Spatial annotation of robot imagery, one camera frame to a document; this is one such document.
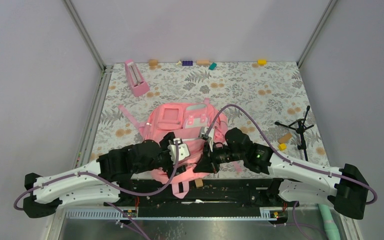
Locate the yellow marker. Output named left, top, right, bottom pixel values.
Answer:
left=278, top=143, right=287, bottom=151

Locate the long wooden block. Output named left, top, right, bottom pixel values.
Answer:
left=196, top=59, right=211, bottom=66

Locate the tan wooden wedge block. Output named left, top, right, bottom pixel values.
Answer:
left=277, top=132, right=293, bottom=144

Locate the wooden block far left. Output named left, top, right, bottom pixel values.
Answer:
left=148, top=59, right=159, bottom=67

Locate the small wooden cube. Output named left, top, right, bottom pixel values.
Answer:
left=194, top=178, right=204, bottom=188

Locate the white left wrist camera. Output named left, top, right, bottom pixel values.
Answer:
left=168, top=138, right=191, bottom=164

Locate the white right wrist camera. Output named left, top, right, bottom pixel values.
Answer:
left=198, top=126, right=215, bottom=143

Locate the yellow block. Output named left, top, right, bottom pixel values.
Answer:
left=257, top=59, right=267, bottom=66

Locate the floral table mat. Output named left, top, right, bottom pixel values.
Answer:
left=89, top=62, right=329, bottom=166

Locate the teal block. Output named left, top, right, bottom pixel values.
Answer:
left=208, top=62, right=217, bottom=71

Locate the mint green microphone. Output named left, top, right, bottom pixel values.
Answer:
left=318, top=204, right=341, bottom=240

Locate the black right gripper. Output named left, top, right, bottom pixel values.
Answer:
left=193, top=139, right=246, bottom=174

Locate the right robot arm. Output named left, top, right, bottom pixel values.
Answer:
left=185, top=112, right=378, bottom=220

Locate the black microphone tripod stand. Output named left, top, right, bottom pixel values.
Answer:
left=274, top=105, right=315, bottom=162

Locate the pink metronome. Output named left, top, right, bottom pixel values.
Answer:
left=124, top=59, right=150, bottom=97

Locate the purple toy brick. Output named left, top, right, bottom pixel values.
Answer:
left=181, top=60, right=194, bottom=67

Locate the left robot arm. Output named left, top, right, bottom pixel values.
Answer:
left=13, top=132, right=190, bottom=219

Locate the pink student backpack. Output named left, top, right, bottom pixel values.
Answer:
left=118, top=98, right=228, bottom=199

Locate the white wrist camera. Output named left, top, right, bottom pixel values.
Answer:
left=198, top=126, right=215, bottom=143
left=168, top=138, right=191, bottom=164

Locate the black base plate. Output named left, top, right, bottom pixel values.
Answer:
left=114, top=178, right=294, bottom=218

